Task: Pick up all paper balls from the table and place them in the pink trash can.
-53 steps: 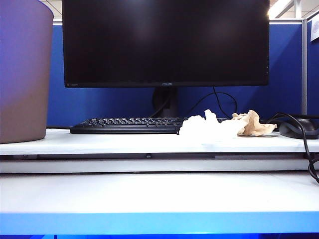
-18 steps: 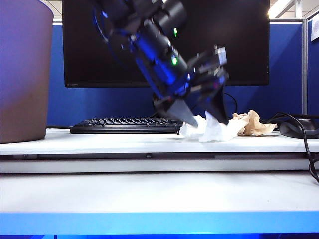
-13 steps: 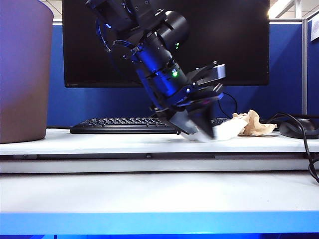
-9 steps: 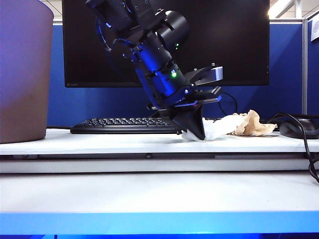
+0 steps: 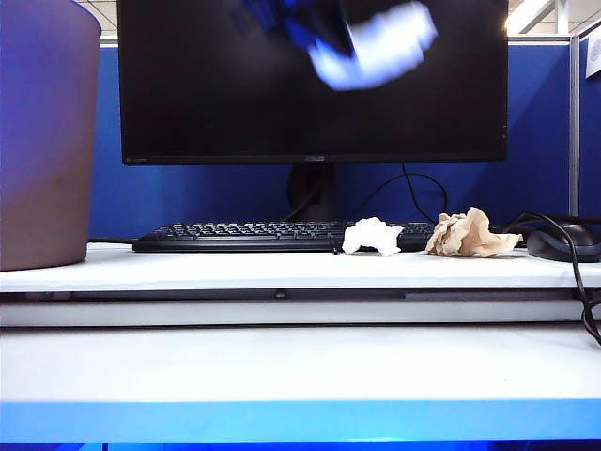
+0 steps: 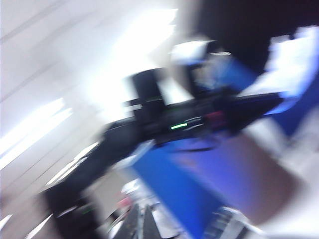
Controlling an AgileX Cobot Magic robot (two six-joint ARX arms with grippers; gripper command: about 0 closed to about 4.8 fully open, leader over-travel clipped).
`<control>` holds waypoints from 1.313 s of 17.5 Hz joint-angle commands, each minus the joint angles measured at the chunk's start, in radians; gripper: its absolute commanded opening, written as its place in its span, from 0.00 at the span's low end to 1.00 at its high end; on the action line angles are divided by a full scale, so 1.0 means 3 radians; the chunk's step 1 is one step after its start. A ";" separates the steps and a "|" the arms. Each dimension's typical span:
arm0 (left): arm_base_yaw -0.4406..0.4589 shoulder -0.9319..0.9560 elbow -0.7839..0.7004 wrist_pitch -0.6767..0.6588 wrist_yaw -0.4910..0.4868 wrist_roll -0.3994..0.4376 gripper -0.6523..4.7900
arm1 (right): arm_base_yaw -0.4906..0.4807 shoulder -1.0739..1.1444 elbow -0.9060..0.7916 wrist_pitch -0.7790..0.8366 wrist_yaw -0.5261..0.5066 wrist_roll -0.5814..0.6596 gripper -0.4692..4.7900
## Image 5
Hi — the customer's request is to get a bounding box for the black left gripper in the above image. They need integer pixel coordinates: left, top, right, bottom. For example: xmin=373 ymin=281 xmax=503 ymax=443
xmin=232 ymin=0 xmax=358 ymax=55

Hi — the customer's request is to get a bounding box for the smooth white paper ball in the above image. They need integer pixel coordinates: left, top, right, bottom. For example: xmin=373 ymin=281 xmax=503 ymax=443
xmin=341 ymin=216 xmax=406 ymax=257

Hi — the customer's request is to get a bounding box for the brown paper ball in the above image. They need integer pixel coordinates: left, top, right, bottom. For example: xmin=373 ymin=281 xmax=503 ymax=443
xmin=424 ymin=206 xmax=524 ymax=258

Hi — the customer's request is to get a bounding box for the black computer monitor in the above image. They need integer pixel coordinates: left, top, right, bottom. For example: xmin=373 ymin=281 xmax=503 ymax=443
xmin=116 ymin=0 xmax=510 ymax=166

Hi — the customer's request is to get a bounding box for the black monitor stand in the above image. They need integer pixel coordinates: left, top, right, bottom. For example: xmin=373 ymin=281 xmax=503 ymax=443
xmin=286 ymin=163 xmax=337 ymax=222

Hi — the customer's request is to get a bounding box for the black computer keyboard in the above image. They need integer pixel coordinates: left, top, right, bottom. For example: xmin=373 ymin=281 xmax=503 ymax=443
xmin=132 ymin=221 xmax=438 ymax=254

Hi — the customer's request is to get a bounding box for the ceiling light panel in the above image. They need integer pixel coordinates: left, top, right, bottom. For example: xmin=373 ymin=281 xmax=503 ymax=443
xmin=504 ymin=0 xmax=558 ymax=35

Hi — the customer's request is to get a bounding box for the white paper notice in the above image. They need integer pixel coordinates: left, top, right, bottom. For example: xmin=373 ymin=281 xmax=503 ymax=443
xmin=585 ymin=36 xmax=601 ymax=80

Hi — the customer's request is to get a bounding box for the narrow blue partition panel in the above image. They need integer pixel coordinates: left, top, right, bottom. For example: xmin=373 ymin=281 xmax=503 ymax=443
xmin=578 ymin=35 xmax=601 ymax=220

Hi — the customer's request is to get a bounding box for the black computer mouse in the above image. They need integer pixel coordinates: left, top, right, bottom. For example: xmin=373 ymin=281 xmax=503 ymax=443
xmin=525 ymin=224 xmax=601 ymax=263

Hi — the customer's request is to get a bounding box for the black monitor cable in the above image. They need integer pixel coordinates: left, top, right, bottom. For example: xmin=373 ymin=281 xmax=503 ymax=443
xmin=356 ymin=163 xmax=449 ymax=226

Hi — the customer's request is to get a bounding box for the grey partition post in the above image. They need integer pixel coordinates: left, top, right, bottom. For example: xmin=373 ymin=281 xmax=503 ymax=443
xmin=568 ymin=35 xmax=581 ymax=218

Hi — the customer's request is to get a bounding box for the black mouse cable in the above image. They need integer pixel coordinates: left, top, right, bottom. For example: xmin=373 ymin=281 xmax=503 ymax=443
xmin=497 ymin=212 xmax=601 ymax=348

